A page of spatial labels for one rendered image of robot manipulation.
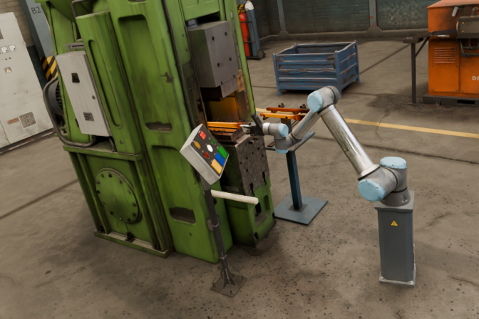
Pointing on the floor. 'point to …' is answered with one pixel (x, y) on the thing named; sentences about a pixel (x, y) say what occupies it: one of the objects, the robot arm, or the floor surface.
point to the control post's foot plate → (229, 285)
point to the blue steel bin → (316, 66)
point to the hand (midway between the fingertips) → (241, 124)
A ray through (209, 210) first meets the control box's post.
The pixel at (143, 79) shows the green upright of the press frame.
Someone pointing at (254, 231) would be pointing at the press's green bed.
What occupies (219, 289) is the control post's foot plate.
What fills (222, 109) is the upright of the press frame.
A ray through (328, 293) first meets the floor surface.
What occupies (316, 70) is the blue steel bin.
